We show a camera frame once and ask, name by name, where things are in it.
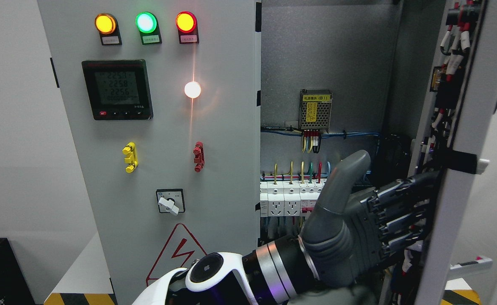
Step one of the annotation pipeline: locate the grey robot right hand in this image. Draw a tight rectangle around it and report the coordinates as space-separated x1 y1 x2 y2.
301 150 439 288

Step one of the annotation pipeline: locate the grey cabinet door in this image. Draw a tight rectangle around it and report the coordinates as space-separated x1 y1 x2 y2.
38 0 260 305
415 0 497 305

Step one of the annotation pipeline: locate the white socket breaker row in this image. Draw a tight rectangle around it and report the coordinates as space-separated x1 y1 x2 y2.
260 178 326 217

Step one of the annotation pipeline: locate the perforated metal power supply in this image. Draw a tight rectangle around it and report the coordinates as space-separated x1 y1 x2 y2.
299 89 332 132

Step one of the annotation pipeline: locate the grey cabinet body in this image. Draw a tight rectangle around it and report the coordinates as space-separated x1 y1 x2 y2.
255 0 448 305

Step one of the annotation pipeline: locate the red electric hazard sticker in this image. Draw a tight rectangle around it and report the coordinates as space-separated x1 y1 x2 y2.
146 223 207 286

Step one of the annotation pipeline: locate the white glowing indicator lamp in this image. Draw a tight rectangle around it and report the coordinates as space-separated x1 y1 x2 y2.
183 81 202 99

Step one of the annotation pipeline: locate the red indicator lamp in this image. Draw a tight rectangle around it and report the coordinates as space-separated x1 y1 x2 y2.
175 11 199 44

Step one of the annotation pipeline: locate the black digital power meter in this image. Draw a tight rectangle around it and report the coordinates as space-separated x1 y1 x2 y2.
82 59 153 120

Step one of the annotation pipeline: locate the green indicator lamp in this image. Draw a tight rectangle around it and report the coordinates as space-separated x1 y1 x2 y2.
135 11 162 45

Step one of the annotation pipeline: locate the yellow indicator lamp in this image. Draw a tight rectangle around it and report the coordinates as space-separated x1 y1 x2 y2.
94 13 121 46

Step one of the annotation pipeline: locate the silver door handle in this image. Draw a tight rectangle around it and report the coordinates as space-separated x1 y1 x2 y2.
447 255 494 280

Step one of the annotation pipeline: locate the red terminal post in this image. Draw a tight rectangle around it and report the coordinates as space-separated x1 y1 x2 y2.
193 141 205 172

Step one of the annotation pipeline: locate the white rotary selector switch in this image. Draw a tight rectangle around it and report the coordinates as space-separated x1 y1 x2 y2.
156 189 186 216

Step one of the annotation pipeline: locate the yellow terminal post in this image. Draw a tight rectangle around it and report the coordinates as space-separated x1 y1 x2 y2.
122 141 138 173

